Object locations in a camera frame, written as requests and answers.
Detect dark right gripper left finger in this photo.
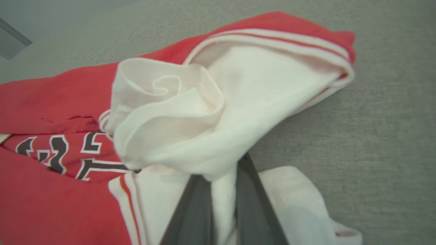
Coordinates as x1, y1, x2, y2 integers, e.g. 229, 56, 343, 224
159, 175, 216, 245

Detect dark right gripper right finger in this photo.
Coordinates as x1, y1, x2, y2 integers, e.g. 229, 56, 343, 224
234, 152, 290, 245

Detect red and white garment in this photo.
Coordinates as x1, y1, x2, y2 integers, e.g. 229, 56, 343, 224
0, 11, 363, 245

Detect grey metal frame post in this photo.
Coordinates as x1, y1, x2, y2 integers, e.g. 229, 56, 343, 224
0, 18, 33, 61

